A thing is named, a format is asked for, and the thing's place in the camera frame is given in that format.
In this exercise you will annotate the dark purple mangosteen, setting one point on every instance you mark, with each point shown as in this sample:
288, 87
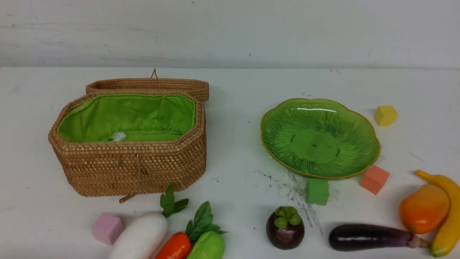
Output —
285, 228

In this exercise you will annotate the green pepper vegetable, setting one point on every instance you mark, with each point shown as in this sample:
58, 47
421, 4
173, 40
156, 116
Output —
210, 245

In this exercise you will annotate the orange carrot with leaves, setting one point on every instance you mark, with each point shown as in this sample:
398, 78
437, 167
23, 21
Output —
180, 244

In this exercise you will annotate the white radish with leaves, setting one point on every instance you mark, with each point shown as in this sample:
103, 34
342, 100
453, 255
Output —
146, 233

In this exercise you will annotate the purple eggplant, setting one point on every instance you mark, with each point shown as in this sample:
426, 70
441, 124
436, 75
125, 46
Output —
358, 236

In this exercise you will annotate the orange mango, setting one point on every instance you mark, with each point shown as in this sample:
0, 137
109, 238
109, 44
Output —
423, 210

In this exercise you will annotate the green glass leaf plate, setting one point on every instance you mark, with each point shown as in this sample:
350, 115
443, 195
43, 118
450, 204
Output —
319, 138

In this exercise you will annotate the woven wicker basket green lining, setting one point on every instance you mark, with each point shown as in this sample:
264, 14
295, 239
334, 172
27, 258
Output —
132, 136

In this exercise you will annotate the green foam cube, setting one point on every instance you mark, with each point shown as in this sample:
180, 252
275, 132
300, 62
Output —
317, 191

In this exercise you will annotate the orange foam cube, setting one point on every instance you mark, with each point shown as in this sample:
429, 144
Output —
374, 179

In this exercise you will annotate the yellow foam cube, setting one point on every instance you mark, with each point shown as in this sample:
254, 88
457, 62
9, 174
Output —
385, 115

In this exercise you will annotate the pink foam cube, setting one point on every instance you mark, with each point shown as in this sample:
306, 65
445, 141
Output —
107, 228

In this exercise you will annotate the yellow banana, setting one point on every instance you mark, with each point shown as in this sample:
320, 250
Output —
449, 233

